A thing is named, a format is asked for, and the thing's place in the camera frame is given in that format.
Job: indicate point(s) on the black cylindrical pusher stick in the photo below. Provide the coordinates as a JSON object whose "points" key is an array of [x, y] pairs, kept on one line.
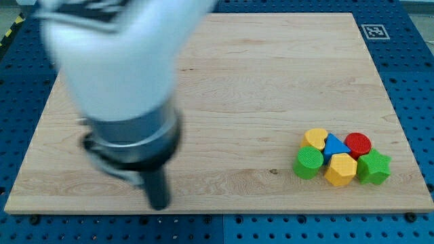
{"points": [[156, 188]]}

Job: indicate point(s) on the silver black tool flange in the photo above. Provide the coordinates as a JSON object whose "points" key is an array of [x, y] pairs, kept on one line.
{"points": [[124, 149]]}

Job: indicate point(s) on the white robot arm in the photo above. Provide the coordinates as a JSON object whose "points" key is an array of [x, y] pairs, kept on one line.
{"points": [[119, 62]]}

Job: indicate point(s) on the wooden board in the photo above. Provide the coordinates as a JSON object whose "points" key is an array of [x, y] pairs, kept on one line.
{"points": [[250, 85]]}

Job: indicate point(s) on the green cylinder block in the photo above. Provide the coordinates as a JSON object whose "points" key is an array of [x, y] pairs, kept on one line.
{"points": [[308, 162]]}

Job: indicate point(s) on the yellow heart block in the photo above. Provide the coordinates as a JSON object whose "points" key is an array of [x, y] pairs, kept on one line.
{"points": [[315, 137]]}

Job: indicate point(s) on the yellow black hazard tape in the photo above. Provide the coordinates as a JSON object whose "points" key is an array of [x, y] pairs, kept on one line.
{"points": [[13, 30]]}

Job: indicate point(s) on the blue triangle block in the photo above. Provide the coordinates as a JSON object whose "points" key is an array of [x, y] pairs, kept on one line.
{"points": [[333, 146]]}

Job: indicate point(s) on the yellow hexagon block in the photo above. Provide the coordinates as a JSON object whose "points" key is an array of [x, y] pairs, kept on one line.
{"points": [[341, 170]]}

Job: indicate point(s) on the red cylinder block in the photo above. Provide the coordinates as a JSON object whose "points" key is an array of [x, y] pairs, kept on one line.
{"points": [[358, 143]]}

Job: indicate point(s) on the green star block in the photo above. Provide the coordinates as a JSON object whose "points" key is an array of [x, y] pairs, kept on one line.
{"points": [[373, 168]]}

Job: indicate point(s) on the black board screw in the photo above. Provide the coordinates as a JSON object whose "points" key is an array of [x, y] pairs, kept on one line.
{"points": [[410, 217]]}

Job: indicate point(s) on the white fiducial marker tag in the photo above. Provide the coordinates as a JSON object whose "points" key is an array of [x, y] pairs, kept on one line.
{"points": [[375, 32]]}

